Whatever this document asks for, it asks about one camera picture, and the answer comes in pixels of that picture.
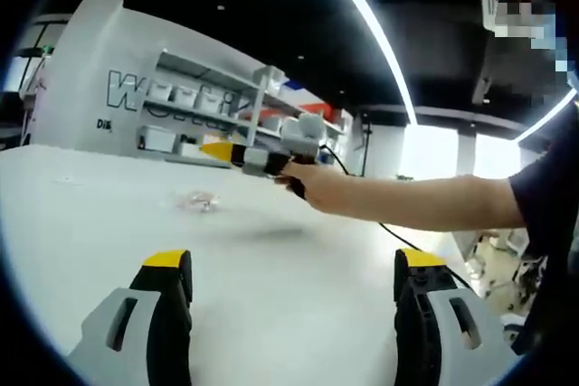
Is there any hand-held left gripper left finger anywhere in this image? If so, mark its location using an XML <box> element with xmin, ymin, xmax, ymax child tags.
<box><xmin>67</xmin><ymin>249</ymin><xmax>194</xmax><ymax>386</ymax></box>

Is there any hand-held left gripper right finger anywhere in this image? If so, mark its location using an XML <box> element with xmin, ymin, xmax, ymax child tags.
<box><xmin>393</xmin><ymin>248</ymin><xmax>515</xmax><ymax>386</ymax></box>

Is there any clear resealable bag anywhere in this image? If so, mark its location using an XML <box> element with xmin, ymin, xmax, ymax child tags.
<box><xmin>173</xmin><ymin>191</ymin><xmax>223</xmax><ymax>213</ymax></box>

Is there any person's right hand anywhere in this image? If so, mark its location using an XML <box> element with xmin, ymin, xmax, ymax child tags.
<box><xmin>272</xmin><ymin>161</ymin><xmax>346</xmax><ymax>217</ymax></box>

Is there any grey metal shelf unit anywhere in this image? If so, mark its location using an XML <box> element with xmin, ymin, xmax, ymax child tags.
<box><xmin>137</xmin><ymin>48</ymin><xmax>355</xmax><ymax>166</ymax></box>

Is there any large white storage box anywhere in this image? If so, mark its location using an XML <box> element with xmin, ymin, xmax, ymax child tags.
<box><xmin>139</xmin><ymin>125</ymin><xmax>178</xmax><ymax>153</ymax></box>

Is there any long ceiling light strip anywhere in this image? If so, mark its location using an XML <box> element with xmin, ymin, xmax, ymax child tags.
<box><xmin>310</xmin><ymin>0</ymin><xmax>418</xmax><ymax>126</ymax></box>

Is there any short ceiling light strip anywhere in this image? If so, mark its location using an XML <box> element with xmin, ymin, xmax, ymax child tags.
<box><xmin>517</xmin><ymin>89</ymin><xmax>579</xmax><ymax>144</ymax></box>

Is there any black cable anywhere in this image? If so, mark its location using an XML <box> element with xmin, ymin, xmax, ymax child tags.
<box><xmin>318</xmin><ymin>143</ymin><xmax>474</xmax><ymax>290</ymax></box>

